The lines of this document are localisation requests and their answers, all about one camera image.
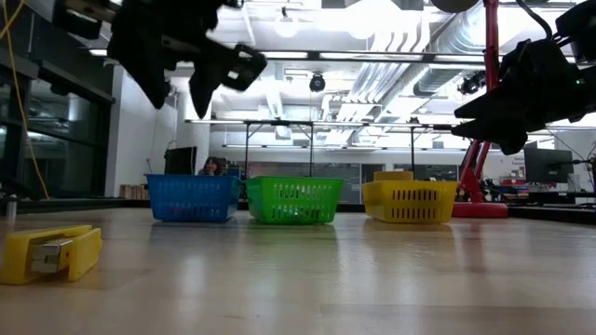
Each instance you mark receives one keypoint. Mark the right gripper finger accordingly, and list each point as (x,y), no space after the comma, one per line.
(503,135)
(503,106)

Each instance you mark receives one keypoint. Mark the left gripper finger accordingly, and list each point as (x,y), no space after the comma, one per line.
(207,79)
(139,60)

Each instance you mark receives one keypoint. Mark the yellow tape roll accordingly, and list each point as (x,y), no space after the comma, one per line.
(393,176)

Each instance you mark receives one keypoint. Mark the black monitor on arm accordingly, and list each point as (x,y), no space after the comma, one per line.
(548,167)

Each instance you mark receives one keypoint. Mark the yellow mini stapler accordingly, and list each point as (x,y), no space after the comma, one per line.
(84,256)

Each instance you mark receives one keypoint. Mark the black spotlight cluster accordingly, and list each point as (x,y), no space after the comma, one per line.
(470,84)

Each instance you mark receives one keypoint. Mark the red desk lamp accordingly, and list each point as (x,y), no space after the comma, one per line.
(479,209)

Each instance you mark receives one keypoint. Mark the black computer monitor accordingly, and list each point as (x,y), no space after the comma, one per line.
(180,160)

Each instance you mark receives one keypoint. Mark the person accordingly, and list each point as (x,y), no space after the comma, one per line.
(213,166)

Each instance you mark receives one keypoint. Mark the black round spotlight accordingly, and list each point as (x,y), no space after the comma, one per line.
(317,83)

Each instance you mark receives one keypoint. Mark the blue plastic basket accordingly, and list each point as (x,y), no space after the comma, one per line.
(186,200)

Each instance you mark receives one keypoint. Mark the wooden crate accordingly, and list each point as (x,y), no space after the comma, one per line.
(132,191)

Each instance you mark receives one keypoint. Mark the green plastic basket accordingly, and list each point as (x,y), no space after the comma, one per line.
(288,182)

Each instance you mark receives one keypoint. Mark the yellow plastic basket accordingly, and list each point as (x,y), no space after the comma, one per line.
(372,200)

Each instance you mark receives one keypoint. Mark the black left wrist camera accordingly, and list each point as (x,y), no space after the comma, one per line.
(249,67)

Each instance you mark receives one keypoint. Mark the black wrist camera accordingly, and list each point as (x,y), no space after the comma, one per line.
(579,28)
(249,67)

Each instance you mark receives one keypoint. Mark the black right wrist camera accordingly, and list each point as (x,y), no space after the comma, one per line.
(579,28)

